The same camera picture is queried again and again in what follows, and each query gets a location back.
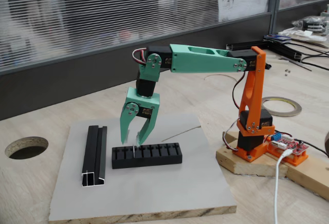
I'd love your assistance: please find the red controller board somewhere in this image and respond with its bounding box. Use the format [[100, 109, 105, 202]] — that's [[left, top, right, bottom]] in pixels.
[[269, 130, 310, 156]]

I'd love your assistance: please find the black frame profile silver end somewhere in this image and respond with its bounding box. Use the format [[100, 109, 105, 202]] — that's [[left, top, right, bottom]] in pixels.
[[264, 41, 303, 63]]

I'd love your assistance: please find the blue card stack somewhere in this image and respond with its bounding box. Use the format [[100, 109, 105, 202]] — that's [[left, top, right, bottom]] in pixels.
[[263, 34, 293, 44]]

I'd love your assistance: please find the light wooden plank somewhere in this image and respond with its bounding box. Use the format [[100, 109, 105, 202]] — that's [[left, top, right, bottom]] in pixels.
[[284, 154, 329, 201]]

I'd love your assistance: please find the grey window frame post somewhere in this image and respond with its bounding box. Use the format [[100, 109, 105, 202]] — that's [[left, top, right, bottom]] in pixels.
[[267, 0, 282, 36]]

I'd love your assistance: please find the white USB cable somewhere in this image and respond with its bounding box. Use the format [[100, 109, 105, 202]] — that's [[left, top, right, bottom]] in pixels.
[[272, 148, 293, 224]]

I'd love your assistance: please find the black and white device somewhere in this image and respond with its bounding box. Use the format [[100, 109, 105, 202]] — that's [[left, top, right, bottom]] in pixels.
[[291, 15, 329, 33]]

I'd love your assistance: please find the long dark servo wire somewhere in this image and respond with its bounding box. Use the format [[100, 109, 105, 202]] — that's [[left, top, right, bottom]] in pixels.
[[232, 72, 248, 112]]

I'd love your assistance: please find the metallic tape roll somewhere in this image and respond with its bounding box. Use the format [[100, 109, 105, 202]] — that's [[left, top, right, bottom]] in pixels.
[[261, 96, 302, 118]]

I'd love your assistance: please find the short tricolour servo wire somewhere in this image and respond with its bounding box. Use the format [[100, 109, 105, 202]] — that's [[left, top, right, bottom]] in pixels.
[[132, 48, 149, 64]]

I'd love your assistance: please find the wooden base block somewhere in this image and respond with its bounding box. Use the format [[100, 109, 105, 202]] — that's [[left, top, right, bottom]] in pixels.
[[215, 130, 289, 178]]

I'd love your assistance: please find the grey topped plywood board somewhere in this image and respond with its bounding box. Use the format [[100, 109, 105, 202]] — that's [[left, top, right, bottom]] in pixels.
[[48, 113, 237, 222]]

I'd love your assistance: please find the white red base servo wire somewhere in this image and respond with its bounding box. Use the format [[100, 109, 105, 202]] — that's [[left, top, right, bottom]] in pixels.
[[222, 119, 241, 154]]

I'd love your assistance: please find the black aluminium profile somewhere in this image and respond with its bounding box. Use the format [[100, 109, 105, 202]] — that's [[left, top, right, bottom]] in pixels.
[[81, 125, 108, 189]]

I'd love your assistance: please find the thin grey rod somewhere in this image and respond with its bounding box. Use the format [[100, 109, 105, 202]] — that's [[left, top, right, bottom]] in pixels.
[[278, 57, 313, 72]]

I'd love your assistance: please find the orange controller board mount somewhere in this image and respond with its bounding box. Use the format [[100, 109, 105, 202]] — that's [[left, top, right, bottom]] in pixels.
[[266, 141, 309, 167]]

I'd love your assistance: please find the black desk cable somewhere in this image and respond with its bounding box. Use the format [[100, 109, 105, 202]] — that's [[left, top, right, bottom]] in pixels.
[[284, 41, 329, 55], [300, 53, 329, 69]]

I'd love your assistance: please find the black slotted plastic block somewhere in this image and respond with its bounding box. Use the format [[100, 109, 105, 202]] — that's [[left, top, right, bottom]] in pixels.
[[111, 142, 184, 170]]

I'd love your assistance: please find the black power cable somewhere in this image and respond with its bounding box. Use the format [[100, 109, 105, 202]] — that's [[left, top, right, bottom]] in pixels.
[[295, 138, 329, 158]]

